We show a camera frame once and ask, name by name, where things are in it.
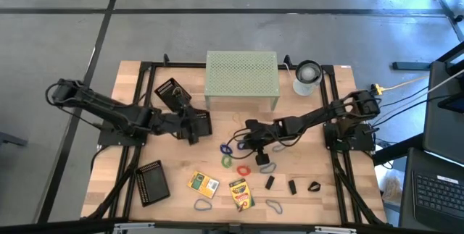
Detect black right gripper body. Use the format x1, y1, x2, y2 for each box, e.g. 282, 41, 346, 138
244, 117, 282, 144

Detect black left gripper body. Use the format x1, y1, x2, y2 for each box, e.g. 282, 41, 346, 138
155, 109, 195, 138

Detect small black plastic basket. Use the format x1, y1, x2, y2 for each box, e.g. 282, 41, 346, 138
176, 108, 214, 141
154, 77, 193, 114

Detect yellow Crayola crayon box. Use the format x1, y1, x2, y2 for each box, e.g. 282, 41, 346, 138
187, 170, 221, 199
228, 177, 256, 212

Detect black desk beam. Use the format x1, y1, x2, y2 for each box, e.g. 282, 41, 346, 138
372, 133, 425, 166

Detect green perforated metal shelf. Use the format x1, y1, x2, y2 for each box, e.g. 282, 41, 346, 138
204, 50, 281, 112

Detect long black plastic basket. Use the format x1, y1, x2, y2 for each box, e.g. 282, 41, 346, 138
134, 159, 171, 208

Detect bag of rubber bands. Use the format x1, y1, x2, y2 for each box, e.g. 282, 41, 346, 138
381, 175, 403, 203

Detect black crossbar with silver brackets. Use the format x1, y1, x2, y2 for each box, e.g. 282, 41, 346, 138
0, 217, 464, 234

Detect black floor stand foot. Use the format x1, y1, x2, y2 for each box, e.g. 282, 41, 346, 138
391, 61, 433, 71

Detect grey furniture foot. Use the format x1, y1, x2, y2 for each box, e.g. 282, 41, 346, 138
0, 131, 29, 147

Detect black laptop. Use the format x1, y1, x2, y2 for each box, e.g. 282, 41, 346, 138
398, 146, 464, 233

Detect dark tablet screen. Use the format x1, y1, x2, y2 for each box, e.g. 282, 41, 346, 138
437, 92, 464, 114

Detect black right gripper cable loop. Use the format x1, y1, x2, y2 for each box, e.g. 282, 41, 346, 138
220, 127, 257, 161

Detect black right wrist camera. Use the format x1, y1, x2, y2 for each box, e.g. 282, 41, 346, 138
254, 146, 271, 167

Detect black aluminium table frame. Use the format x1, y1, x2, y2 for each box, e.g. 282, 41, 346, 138
81, 53, 392, 226

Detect white fan cable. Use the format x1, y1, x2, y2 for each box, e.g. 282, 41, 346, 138
282, 62, 295, 82

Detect yellow power plug and cord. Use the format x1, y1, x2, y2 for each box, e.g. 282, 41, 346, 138
370, 76, 431, 96

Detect black power cable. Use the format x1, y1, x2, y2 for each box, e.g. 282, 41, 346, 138
378, 85, 431, 109
372, 94, 452, 127

